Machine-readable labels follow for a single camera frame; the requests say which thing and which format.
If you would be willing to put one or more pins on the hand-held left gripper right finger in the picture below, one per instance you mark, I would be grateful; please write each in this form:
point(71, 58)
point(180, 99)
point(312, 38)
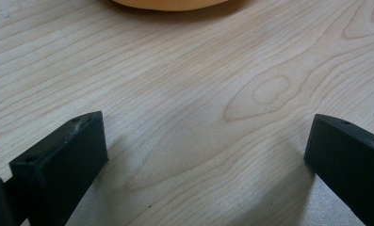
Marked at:
point(351, 163)

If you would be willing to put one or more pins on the orange plush toy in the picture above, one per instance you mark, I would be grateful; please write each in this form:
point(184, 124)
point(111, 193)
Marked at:
point(170, 3)

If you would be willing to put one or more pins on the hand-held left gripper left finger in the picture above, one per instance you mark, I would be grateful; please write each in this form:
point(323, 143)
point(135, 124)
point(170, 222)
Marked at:
point(62, 163)

